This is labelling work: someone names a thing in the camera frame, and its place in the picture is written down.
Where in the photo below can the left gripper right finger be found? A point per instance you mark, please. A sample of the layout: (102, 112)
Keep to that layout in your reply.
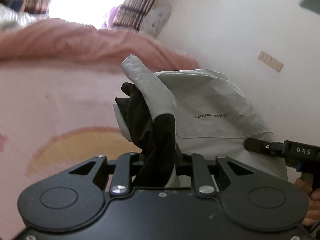
(195, 166)

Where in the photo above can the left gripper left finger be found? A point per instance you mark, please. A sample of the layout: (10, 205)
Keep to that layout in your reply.
(123, 169)

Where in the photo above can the grey and black jacket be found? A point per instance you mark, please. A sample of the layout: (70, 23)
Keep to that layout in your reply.
(196, 111)

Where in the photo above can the person's right hand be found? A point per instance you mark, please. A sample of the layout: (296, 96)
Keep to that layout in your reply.
(312, 215)

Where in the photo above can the pink cartoon fleece blanket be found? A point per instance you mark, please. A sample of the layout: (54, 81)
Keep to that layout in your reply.
(54, 115)

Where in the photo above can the patterned grey pillow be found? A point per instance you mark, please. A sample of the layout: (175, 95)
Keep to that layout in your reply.
(155, 20)

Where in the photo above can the salmon pink duvet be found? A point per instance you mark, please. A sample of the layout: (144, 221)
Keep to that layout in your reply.
(58, 39)

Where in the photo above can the right striped curtain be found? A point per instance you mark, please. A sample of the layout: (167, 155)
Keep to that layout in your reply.
(131, 13)

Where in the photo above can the white crumpled sheet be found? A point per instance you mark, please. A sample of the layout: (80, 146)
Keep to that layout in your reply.
(11, 19)

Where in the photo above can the white wall socket strip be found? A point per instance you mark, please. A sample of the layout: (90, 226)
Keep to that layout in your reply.
(270, 61)

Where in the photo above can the green wall object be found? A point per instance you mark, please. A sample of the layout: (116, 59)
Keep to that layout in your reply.
(311, 5)

